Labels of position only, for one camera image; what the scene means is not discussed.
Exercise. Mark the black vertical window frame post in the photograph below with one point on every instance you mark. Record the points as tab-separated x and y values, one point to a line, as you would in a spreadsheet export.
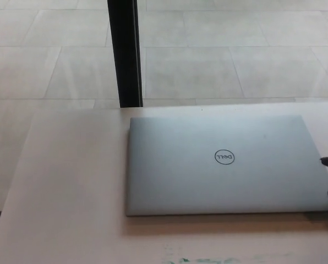
125	55

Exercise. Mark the silver Dell laptop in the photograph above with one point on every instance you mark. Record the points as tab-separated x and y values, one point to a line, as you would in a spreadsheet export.
197	178

